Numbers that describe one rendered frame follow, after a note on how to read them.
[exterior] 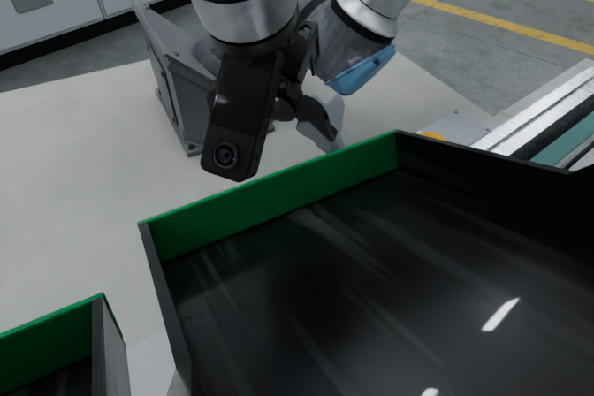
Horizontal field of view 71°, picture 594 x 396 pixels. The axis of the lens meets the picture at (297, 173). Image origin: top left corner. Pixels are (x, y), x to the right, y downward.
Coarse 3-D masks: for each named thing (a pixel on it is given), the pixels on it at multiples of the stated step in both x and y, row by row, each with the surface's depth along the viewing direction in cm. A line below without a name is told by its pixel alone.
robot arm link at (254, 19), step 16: (192, 0) 28; (208, 0) 32; (240, 0) 31; (256, 0) 26; (272, 0) 27; (288, 0) 28; (208, 16) 28; (224, 16) 27; (240, 16) 27; (256, 16) 27; (272, 16) 28; (288, 16) 29; (224, 32) 29; (240, 32) 28; (256, 32) 28; (272, 32) 29
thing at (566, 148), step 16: (592, 112) 67; (576, 128) 64; (592, 128) 64; (560, 144) 61; (576, 144) 61; (592, 144) 68; (544, 160) 59; (560, 160) 59; (576, 160) 67; (592, 160) 63
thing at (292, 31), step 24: (288, 24) 30; (312, 24) 38; (240, 48) 30; (264, 48) 30; (288, 48) 37; (312, 48) 38; (288, 72) 36; (312, 72) 41; (288, 96) 36; (288, 120) 40
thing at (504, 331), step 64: (256, 192) 18; (320, 192) 20; (384, 192) 19; (448, 192) 18; (512, 192) 15; (576, 192) 13; (192, 256) 17; (256, 256) 16; (320, 256) 15; (384, 256) 15; (448, 256) 14; (512, 256) 13; (576, 256) 13; (192, 320) 14; (256, 320) 13; (320, 320) 12; (384, 320) 12; (448, 320) 11; (512, 320) 11; (576, 320) 10; (192, 384) 6; (256, 384) 11; (320, 384) 10; (384, 384) 10; (448, 384) 10; (512, 384) 9; (576, 384) 9
